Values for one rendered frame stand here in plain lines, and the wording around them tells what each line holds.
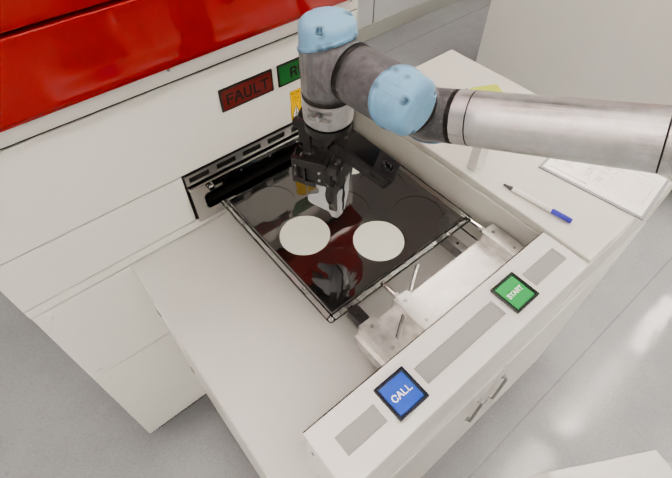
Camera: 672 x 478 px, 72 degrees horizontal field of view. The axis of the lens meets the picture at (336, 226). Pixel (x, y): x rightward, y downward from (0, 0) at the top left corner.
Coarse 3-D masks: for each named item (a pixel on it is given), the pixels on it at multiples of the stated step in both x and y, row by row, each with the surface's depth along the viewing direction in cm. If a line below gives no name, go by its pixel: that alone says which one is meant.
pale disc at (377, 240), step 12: (360, 228) 93; (372, 228) 93; (384, 228) 93; (396, 228) 93; (360, 240) 91; (372, 240) 91; (384, 240) 91; (396, 240) 91; (360, 252) 89; (372, 252) 89; (384, 252) 89; (396, 252) 89
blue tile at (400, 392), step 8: (400, 376) 67; (392, 384) 66; (400, 384) 66; (408, 384) 66; (384, 392) 65; (392, 392) 65; (400, 392) 65; (408, 392) 65; (416, 392) 65; (392, 400) 65; (400, 400) 65; (408, 400) 65; (416, 400) 65; (400, 408) 64; (408, 408) 64
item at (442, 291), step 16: (464, 256) 91; (480, 256) 91; (496, 256) 91; (448, 272) 88; (464, 272) 88; (480, 272) 88; (432, 288) 86; (448, 288) 86; (464, 288) 86; (432, 304) 84; (448, 304) 84; (384, 320) 82; (400, 336) 80; (416, 336) 80; (368, 352) 78
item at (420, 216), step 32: (256, 192) 99; (288, 192) 99; (352, 192) 99; (384, 192) 99; (416, 192) 99; (256, 224) 93; (352, 224) 94; (416, 224) 94; (448, 224) 93; (288, 256) 88; (320, 256) 88; (352, 256) 88; (320, 288) 84; (352, 288) 84
